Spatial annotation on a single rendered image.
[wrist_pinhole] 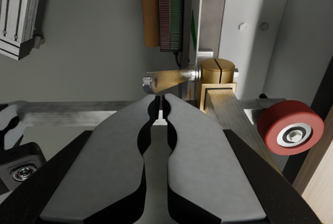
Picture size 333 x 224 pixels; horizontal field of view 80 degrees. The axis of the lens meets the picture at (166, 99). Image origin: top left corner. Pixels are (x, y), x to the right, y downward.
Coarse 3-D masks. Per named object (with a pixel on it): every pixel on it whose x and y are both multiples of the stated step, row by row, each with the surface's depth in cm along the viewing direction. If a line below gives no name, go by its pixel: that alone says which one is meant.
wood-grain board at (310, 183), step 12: (324, 132) 31; (324, 144) 31; (312, 156) 33; (324, 156) 31; (300, 168) 37; (312, 168) 34; (324, 168) 32; (300, 180) 37; (312, 180) 34; (324, 180) 34; (300, 192) 37; (312, 192) 36; (324, 192) 36; (312, 204) 38; (324, 204) 38; (324, 216) 40
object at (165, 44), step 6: (162, 0) 38; (168, 0) 38; (162, 6) 38; (168, 6) 38; (162, 12) 39; (168, 12) 39; (162, 18) 39; (168, 18) 39; (162, 24) 40; (168, 24) 40; (162, 30) 40; (168, 30) 40; (162, 36) 41; (168, 36) 41; (162, 42) 42; (168, 42) 42; (162, 48) 42; (168, 48) 42
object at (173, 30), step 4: (172, 0) 38; (176, 0) 38; (172, 4) 38; (176, 4) 38; (172, 8) 38; (176, 8) 38; (172, 12) 39; (176, 12) 39; (172, 16) 39; (176, 16) 39; (172, 20) 39; (176, 20) 39; (172, 24) 40; (176, 24) 40; (172, 28) 40; (176, 28) 40; (172, 32) 41; (176, 32) 41; (172, 36) 41; (176, 36) 41; (172, 40) 41; (176, 40) 41; (172, 44) 42; (176, 44) 42; (172, 48) 42; (176, 48) 42
